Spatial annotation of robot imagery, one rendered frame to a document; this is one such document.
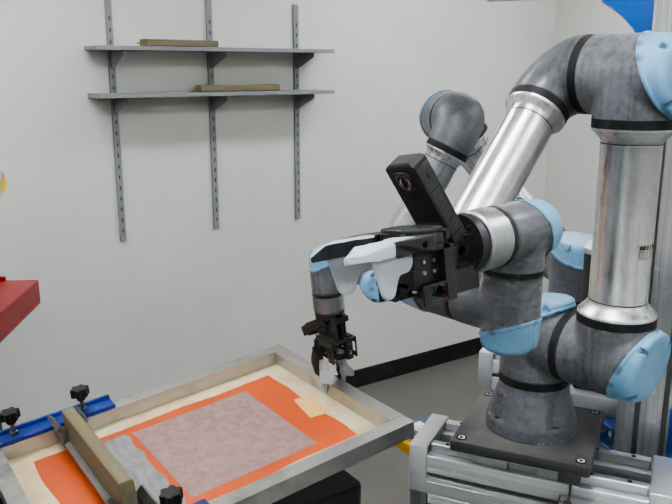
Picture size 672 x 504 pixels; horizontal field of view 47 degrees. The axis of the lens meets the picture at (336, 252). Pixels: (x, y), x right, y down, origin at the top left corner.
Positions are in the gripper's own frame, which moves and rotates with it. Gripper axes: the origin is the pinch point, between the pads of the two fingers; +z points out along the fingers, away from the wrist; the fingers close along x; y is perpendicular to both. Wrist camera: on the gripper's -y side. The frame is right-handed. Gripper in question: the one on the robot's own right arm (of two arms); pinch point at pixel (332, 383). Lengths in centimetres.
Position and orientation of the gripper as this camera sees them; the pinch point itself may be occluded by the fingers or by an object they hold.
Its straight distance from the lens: 193.0
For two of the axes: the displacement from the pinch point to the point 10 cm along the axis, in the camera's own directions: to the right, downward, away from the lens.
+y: 5.6, 1.9, -8.0
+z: 0.9, 9.5, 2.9
